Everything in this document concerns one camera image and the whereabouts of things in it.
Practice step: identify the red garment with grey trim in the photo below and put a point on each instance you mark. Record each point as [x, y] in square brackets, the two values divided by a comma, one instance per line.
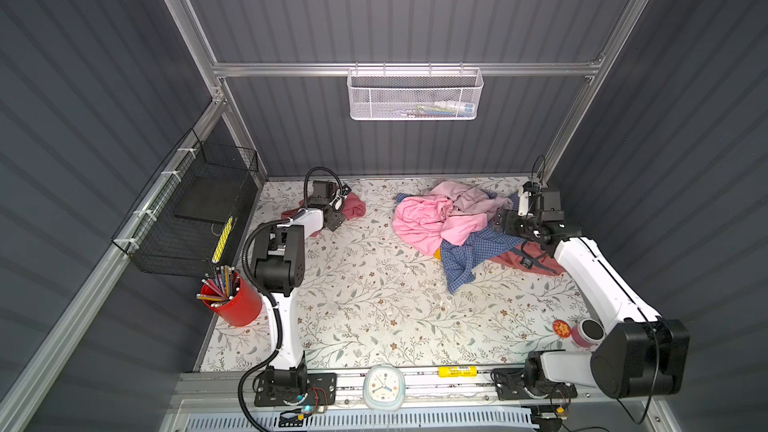
[530, 257]

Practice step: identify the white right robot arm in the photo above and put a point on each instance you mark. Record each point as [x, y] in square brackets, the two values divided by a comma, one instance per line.
[639, 353]

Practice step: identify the floral table mat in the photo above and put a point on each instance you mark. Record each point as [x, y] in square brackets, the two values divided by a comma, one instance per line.
[369, 298]

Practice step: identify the bright pink cloth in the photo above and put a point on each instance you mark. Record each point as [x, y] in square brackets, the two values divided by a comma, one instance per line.
[426, 222]

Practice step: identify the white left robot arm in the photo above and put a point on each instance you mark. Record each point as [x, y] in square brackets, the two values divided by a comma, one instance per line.
[274, 262]

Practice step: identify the black wire mesh basket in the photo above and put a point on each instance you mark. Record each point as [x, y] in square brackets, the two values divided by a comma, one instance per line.
[174, 231]

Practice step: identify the rose red cloth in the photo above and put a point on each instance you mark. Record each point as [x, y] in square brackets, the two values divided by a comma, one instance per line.
[354, 205]

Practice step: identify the white wire mesh basket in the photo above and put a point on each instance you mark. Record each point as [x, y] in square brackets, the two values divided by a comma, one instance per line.
[374, 94]

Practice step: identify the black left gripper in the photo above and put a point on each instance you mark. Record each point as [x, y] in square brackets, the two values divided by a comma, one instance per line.
[336, 218]

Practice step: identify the yellow ruler in basket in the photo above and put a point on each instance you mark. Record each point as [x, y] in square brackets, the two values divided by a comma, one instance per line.
[223, 239]

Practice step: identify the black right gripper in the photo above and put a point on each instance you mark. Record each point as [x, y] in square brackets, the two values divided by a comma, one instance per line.
[511, 216]

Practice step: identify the small white clock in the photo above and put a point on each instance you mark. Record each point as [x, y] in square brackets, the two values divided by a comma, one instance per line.
[384, 388]

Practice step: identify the pink tape roll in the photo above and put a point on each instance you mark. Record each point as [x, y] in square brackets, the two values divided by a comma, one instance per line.
[587, 333]

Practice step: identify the markers in white basket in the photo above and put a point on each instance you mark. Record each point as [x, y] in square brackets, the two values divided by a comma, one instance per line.
[441, 110]

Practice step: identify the blue plaid shirt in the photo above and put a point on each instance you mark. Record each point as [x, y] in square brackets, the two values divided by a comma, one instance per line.
[460, 261]

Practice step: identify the red pencil cup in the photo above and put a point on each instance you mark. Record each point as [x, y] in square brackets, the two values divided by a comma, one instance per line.
[230, 296]

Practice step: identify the pale pink ribbed garment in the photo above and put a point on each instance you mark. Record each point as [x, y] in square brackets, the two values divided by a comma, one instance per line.
[469, 201]

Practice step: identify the yellow label tag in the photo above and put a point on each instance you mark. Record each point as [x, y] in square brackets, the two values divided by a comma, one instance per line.
[457, 371]

